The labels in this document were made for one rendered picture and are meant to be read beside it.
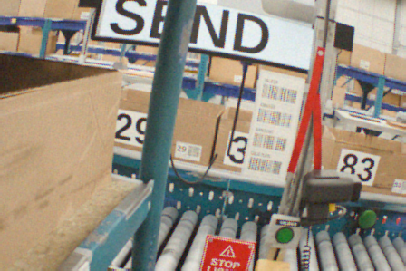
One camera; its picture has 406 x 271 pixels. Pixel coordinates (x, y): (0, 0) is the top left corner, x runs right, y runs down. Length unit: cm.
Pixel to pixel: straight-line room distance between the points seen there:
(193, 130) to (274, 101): 67
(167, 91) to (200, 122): 103
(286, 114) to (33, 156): 63
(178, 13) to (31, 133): 21
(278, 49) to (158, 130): 53
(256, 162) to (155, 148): 43
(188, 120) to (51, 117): 120
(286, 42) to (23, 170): 75
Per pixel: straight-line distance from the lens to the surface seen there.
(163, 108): 41
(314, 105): 81
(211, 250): 89
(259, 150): 82
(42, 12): 689
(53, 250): 27
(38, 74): 43
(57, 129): 27
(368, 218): 148
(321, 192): 79
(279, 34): 91
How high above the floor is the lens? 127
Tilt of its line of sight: 10 degrees down
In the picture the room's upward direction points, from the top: 10 degrees clockwise
